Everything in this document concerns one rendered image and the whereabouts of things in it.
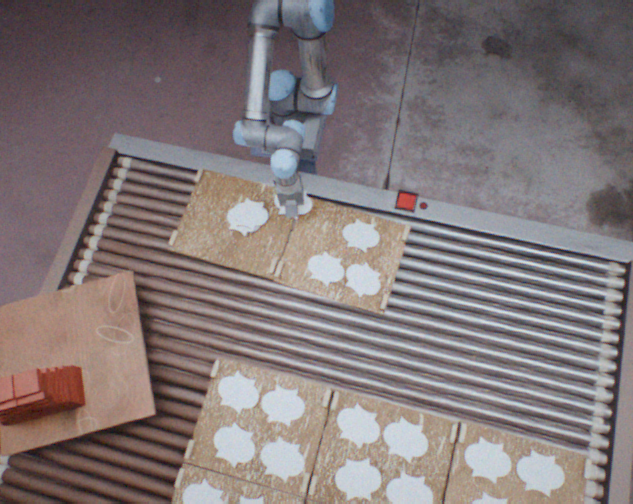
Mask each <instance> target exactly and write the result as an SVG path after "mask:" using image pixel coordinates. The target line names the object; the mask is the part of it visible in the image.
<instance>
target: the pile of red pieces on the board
mask: <svg viewBox="0 0 633 504"><path fill-rule="evenodd" d="M81 406H85V395H84V385H83V377H82V368H81V367H77V366H73V365H67V366H64V365H61V366H57V367H55V366H54V367H51V368H46V367H45V368H41V369H38V368H35V369H30V370H27V371H24V372H20V373H17V374H13V375H8V377H4V378H1V379H0V423H1V426H11V425H16V424H20V423H23V422H27V421H31V419H35V418H39V417H42V416H47V415H50V414H54V413H57V412H62V411H66V410H69V409H73V408H78V407H81Z"/></svg>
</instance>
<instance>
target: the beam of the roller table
mask: <svg viewBox="0 0 633 504"><path fill-rule="evenodd" d="M108 148H113V149H117V151H118V152H119V153H120V154H121V156H123V158H125V157H126V156H128V157H132V159H134V160H139V161H143V162H148V163H154V164H158V165H163V166H169V167H173V168H178V169H183V170H188V171H193V172H198V171H199V169H200V168H203V169H207V170H212V171H216V172H220V174H224V175H229V176H233V177H237V178H242V179H246V180H250V181H255V182H259V183H263V184H268V185H272V186H274V182H273V179H274V178H275V177H274V174H273V171H272V168H271V165H265V164H260V163H255V162H250V161H245V160H240V158H234V157H230V156H224V155H219V154H214V153H209V152H204V151H199V150H193V149H189V148H184V147H178V146H173V145H169V143H163V142H158V141H152V140H148V139H143V138H137V137H132V136H128V135H122V134H117V133H114V136H113V138H112V140H111V142H110V146H108ZM298 174H299V175H301V178H302V183H303V187H304V191H308V192H307V195H306V196H307V197H313V198H317V199H322V200H327V201H332V203H338V204H342V205H347V206H352V207H357V208H362V209H367V210H372V211H377V212H382V213H387V214H391V216H397V217H402V218H406V219H412V220H417V221H422V222H427V223H431V224H437V225H442V226H446V227H452V228H456V230H461V231H467V232H471V233H476V234H482V235H486V236H491V237H496V238H501V239H506V240H511V241H516V242H521V244H526V245H531V246H535V247H541V248H546V249H550V250H556V251H560V252H565V253H571V254H575V255H580V256H586V257H590V259H595V260H599V261H605V262H614V263H618V264H620V265H625V264H627V263H628V262H629V261H632V260H633V241H627V240H622V239H618V238H612V237H607V236H602V235H597V234H592V233H587V232H581V231H577V230H572V228H566V227H561V226H557V225H551V224H546V223H541V222H536V221H531V220H526V219H520V218H516V217H511V216H505V214H500V213H496V212H490V211H485V210H480V209H475V208H470V207H465V206H459V205H455V204H449V203H444V202H439V200H434V199H429V198H424V197H418V198H417V203H416V208H415V212H414V213H412V212H406V211H402V210H397V209H395V205H396V200H397V196H398V192H394V191H388V190H383V189H377V188H373V186H368V185H362V184H357V183H353V182H347V181H342V180H336V179H332V178H327V177H321V176H316V175H312V174H306V172H301V171H298ZM423 202H425V203H427V205H428V208H427V209H425V210H423V209H420V208H419V204H420V203H423Z"/></svg>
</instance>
